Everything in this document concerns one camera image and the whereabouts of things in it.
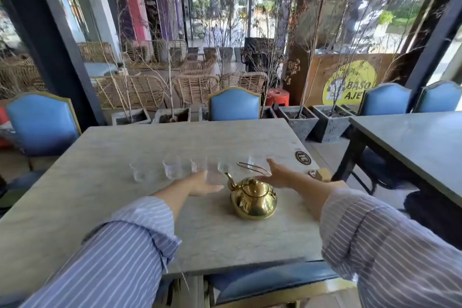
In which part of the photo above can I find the person's right hand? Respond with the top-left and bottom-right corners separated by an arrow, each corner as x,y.
255,158 -> 302,190

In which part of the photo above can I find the person's left hand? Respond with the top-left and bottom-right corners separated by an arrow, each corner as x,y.
185,170 -> 225,197

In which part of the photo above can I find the gold metal teapot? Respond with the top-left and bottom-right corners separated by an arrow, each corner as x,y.
224,161 -> 279,221

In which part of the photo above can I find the person's right forearm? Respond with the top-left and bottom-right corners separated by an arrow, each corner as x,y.
293,174 -> 462,308

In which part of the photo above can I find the person's left forearm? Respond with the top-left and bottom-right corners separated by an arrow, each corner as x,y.
21,176 -> 195,308

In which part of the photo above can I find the row of potted bare trees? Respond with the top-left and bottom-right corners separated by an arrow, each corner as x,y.
108,0 -> 430,143

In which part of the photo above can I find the red plastic stool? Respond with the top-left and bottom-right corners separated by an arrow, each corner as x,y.
266,88 -> 291,107

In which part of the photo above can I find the blue gold-framed chair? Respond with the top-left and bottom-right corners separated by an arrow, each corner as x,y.
403,190 -> 462,251
204,260 -> 358,308
0,91 -> 82,211
355,83 -> 416,190
207,87 -> 262,121
413,80 -> 462,114

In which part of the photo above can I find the group of rattan chairs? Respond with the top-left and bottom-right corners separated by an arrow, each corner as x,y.
0,39 -> 269,110

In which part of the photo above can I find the beige marble table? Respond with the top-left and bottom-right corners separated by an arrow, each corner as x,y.
0,118 -> 349,299

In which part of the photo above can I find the wooden board with yellow sign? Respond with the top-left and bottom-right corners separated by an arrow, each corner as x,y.
288,53 -> 409,107

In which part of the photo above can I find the black bulky machine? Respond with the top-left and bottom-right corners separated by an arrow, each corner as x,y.
241,37 -> 281,74

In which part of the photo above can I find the grey black-legged table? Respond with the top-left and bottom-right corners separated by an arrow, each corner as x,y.
332,111 -> 462,251

